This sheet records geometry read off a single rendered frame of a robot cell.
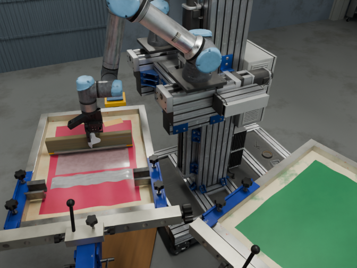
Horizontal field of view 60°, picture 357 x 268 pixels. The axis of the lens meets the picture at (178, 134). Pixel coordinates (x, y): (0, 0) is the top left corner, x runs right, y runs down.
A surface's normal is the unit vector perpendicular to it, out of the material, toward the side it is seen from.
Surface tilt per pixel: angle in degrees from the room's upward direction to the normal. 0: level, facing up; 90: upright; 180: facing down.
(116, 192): 0
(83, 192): 0
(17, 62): 90
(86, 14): 90
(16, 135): 0
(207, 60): 94
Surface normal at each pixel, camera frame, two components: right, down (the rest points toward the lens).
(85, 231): 0.01, -0.79
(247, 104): 0.43, 0.55
